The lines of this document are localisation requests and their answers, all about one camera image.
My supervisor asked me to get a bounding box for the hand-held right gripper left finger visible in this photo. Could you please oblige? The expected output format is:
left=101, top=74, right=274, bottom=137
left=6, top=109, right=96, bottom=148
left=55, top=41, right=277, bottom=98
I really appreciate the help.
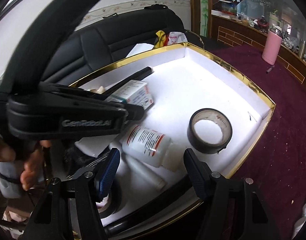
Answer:
left=25, top=147, right=121, bottom=240

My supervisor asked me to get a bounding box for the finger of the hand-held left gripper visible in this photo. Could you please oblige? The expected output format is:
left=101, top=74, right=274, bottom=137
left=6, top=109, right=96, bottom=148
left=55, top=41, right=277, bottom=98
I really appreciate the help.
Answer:
left=39, top=81, right=111, bottom=102
left=75, top=97, right=145, bottom=121

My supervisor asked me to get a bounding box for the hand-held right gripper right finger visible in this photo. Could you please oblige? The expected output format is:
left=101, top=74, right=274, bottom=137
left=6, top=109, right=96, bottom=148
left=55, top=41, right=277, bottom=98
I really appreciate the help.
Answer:
left=183, top=148, right=276, bottom=240

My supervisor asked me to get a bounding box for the white medicine box blue label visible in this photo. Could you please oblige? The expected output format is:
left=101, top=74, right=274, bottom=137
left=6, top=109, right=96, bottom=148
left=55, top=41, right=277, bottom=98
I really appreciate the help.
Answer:
left=104, top=79, right=155, bottom=110

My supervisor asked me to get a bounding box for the black tape roll red core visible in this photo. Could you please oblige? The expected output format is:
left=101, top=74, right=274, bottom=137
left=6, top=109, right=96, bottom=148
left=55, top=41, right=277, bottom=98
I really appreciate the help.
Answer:
left=96, top=177, right=123, bottom=218

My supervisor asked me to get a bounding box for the white silver tube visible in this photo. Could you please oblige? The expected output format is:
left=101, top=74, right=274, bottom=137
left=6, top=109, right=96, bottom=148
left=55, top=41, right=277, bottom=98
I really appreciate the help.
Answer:
left=123, top=154, right=167, bottom=190

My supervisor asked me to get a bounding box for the black marker white print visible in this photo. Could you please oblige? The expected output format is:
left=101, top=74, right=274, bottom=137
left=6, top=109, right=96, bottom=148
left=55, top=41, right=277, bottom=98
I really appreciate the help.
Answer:
left=103, top=66, right=154, bottom=98

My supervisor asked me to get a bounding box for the black foil packet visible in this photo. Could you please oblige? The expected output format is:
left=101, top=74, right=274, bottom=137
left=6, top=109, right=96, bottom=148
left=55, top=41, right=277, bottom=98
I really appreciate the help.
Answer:
left=60, top=145, right=111, bottom=173

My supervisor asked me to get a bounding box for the gold rimmed white box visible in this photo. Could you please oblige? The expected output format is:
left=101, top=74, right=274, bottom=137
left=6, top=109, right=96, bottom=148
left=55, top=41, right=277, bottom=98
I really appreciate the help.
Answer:
left=68, top=42, right=276, bottom=238

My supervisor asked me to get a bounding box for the person's left hand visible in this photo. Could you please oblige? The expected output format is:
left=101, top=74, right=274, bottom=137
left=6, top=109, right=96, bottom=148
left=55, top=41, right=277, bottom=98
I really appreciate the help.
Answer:
left=0, top=127, right=52, bottom=191

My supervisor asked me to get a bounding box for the white card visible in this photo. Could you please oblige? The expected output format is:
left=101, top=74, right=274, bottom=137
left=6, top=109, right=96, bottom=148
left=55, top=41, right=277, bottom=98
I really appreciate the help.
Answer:
left=125, top=42, right=155, bottom=58

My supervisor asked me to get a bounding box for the black leather sofa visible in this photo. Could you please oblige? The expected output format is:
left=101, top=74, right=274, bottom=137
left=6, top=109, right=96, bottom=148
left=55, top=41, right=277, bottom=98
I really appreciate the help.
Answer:
left=41, top=4, right=186, bottom=85

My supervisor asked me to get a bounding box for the yellow plastic bag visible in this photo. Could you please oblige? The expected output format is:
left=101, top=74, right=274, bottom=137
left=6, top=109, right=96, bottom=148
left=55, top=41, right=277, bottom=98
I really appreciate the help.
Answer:
left=155, top=30, right=168, bottom=48

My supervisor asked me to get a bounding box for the white snack bag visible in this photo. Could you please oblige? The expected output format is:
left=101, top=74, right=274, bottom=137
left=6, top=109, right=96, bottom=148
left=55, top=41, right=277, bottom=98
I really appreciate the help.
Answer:
left=168, top=32, right=187, bottom=46

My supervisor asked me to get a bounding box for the wooden cabinet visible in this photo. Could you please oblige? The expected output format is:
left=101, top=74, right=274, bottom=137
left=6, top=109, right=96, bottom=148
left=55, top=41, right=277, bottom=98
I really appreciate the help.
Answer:
left=210, top=10, right=306, bottom=95

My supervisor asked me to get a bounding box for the blue cardboard box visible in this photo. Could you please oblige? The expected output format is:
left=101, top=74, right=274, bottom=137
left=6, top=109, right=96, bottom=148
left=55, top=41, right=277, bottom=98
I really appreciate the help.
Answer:
left=213, top=0, right=246, bottom=15

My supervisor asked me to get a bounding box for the pink thermos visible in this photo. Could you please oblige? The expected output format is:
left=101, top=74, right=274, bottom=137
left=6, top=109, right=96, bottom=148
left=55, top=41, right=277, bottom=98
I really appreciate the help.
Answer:
left=262, top=25, right=283, bottom=65

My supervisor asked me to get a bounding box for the white green pitcher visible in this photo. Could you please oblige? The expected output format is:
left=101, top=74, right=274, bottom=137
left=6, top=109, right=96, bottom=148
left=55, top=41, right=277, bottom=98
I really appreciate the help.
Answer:
left=268, top=11, right=281, bottom=30

